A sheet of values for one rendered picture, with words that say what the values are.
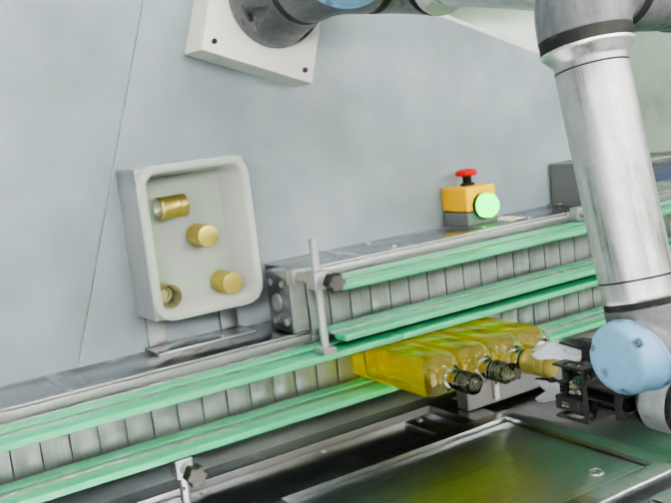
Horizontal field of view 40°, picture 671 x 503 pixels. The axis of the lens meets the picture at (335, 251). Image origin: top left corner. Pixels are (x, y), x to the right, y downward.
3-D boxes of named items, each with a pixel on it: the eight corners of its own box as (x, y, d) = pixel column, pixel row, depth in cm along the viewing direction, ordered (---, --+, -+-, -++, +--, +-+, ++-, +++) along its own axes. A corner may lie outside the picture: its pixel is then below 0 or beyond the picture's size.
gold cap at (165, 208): (151, 197, 136) (178, 193, 138) (155, 221, 136) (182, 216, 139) (160, 198, 133) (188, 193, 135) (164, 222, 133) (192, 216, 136)
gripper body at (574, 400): (547, 359, 117) (623, 376, 106) (594, 344, 121) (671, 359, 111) (552, 417, 118) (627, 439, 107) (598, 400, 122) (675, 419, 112)
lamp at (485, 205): (473, 220, 162) (484, 220, 160) (471, 194, 161) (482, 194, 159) (492, 216, 164) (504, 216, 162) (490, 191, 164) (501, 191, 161)
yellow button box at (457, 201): (442, 226, 168) (468, 227, 162) (438, 185, 167) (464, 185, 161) (471, 220, 171) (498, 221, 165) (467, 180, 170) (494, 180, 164)
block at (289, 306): (269, 329, 143) (291, 335, 137) (261, 269, 141) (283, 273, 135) (289, 324, 144) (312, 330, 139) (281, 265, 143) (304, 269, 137)
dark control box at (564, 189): (550, 204, 182) (582, 204, 175) (546, 164, 181) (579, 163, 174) (579, 198, 186) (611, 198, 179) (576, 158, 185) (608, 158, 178)
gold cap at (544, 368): (519, 375, 130) (542, 381, 126) (517, 351, 129) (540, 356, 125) (537, 369, 132) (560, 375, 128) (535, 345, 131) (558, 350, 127)
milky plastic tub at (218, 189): (137, 317, 137) (158, 324, 130) (114, 169, 134) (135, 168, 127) (240, 294, 146) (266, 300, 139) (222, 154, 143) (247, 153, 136)
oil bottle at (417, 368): (352, 375, 144) (438, 402, 126) (348, 340, 143) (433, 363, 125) (381, 365, 147) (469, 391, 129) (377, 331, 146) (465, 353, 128)
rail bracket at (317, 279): (293, 347, 137) (337, 361, 127) (279, 238, 135) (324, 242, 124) (310, 343, 139) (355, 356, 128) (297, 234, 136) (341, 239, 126)
